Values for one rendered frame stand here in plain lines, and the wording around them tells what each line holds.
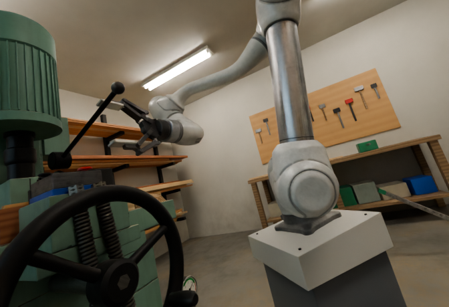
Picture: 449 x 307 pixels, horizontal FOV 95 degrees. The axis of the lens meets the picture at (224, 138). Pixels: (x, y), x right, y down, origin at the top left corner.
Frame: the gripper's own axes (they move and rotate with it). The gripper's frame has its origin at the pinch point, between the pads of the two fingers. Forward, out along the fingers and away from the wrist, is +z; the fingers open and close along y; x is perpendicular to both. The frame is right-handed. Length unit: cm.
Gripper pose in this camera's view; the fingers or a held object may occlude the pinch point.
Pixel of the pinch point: (108, 122)
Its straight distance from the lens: 66.9
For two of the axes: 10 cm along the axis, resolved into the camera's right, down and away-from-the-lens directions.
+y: -4.3, -8.5, 3.1
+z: -5.0, -0.7, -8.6
